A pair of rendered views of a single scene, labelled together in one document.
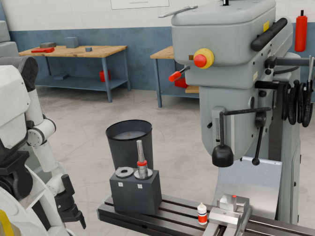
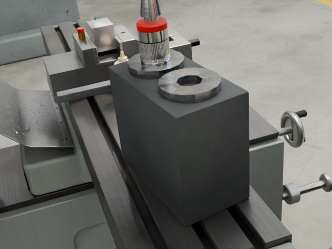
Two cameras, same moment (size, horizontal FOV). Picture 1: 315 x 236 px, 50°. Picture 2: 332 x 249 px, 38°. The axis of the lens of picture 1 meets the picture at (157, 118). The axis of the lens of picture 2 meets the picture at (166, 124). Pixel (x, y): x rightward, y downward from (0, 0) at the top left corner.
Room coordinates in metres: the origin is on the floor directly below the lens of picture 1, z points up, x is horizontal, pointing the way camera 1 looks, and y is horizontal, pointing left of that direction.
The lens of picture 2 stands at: (1.93, 0.59, 1.42)
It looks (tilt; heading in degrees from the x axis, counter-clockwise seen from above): 30 degrees down; 224
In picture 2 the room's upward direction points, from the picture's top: 6 degrees counter-clockwise
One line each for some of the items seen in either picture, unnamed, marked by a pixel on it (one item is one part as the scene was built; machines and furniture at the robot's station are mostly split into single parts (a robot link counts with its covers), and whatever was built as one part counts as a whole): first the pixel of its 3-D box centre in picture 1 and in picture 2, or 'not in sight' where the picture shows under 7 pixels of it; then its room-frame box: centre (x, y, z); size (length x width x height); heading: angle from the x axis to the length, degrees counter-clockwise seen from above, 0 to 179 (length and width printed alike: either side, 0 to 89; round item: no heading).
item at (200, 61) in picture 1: (200, 60); not in sight; (1.00, -0.15, 1.76); 0.04 x 0.03 x 0.04; 60
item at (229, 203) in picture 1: (228, 205); (101, 34); (1.22, -0.27, 1.05); 0.06 x 0.05 x 0.06; 60
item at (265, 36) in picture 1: (271, 32); not in sight; (1.17, -0.42, 1.79); 0.45 x 0.04 x 0.04; 150
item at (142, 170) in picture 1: (142, 168); (153, 43); (1.42, 0.10, 1.16); 0.05 x 0.05 x 0.05
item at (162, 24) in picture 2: (141, 162); (151, 24); (1.42, 0.10, 1.19); 0.05 x 0.05 x 0.01
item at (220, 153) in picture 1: (222, 153); not in sight; (0.99, -0.20, 1.44); 0.07 x 0.07 x 0.06
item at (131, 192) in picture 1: (136, 189); (177, 127); (1.44, 0.14, 1.03); 0.22 x 0.12 x 0.20; 71
